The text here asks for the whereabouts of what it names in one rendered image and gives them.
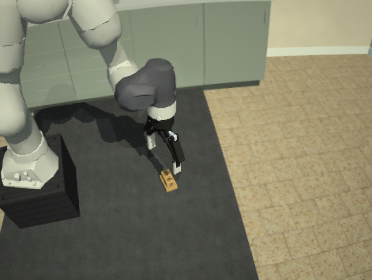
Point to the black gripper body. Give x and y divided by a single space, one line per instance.
166 125

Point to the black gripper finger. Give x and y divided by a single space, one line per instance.
174 146
150 134

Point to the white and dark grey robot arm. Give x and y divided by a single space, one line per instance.
98 25

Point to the yellow cube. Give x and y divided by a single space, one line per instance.
165 173
169 181

